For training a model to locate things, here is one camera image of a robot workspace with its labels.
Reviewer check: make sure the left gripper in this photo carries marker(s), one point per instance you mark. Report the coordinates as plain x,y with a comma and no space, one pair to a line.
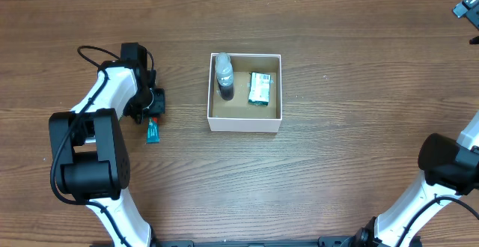
159,104

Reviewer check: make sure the red green toothpaste tube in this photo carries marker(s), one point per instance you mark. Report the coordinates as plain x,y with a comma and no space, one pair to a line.
153,131

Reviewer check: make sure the purple soap dispenser bottle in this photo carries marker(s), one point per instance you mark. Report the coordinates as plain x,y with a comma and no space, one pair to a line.
225,76

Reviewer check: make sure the green white soap pack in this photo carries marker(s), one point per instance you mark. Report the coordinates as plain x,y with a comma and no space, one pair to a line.
259,89

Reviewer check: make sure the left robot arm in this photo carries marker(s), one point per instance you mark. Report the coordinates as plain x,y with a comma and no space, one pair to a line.
90,163

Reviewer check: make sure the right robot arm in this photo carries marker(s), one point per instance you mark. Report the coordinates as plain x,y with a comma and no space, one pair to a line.
448,170

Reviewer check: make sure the white cardboard box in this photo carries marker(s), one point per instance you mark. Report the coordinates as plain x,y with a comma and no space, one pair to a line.
237,115

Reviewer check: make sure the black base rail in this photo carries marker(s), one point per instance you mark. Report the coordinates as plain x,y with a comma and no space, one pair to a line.
335,241

